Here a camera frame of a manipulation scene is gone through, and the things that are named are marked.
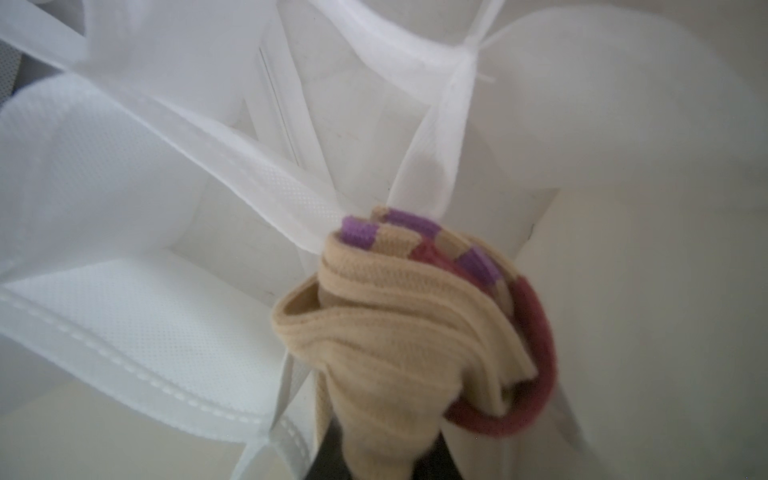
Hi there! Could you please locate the white compartment organizer tray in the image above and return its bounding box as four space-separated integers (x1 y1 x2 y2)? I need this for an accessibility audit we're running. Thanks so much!
1 1 767 479

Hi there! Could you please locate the beige maroon striped sock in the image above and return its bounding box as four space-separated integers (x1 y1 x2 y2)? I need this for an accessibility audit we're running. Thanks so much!
272 207 557 479

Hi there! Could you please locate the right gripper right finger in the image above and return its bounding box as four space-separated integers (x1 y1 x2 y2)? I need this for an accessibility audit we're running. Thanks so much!
412 433 462 480

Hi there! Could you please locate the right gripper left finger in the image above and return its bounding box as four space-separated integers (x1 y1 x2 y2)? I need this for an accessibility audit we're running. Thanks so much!
304 420 351 480

